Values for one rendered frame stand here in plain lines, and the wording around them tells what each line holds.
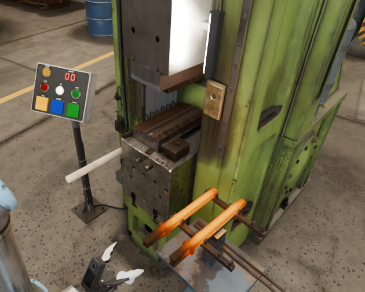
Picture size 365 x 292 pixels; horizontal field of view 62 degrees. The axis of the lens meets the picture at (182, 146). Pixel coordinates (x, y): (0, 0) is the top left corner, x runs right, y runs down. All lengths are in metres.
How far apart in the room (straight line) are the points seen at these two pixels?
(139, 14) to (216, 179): 0.88
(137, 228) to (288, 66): 1.42
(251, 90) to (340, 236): 1.77
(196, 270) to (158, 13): 1.08
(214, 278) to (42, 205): 1.70
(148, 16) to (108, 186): 1.73
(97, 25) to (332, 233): 5.13
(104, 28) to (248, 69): 5.13
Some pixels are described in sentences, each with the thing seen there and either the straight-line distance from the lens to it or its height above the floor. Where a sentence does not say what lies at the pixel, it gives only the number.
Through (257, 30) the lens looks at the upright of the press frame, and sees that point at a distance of 1.23.
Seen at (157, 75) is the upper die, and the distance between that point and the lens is 1.41.
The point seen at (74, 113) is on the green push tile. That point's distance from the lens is 1.82.
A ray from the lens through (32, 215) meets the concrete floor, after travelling 2.68.
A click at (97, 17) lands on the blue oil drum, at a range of 6.21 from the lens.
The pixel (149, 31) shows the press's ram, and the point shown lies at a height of 1.52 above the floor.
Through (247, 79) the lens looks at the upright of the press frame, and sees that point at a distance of 1.30.
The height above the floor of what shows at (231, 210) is 0.98.
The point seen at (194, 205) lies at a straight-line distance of 1.28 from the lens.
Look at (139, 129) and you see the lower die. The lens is 1.66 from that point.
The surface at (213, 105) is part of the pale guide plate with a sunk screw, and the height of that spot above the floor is 1.25.
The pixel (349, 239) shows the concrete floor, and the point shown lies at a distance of 2.82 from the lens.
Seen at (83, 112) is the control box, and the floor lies 1.01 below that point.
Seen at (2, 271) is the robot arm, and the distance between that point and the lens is 0.95.
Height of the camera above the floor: 1.92
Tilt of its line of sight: 37 degrees down
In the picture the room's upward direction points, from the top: 5 degrees clockwise
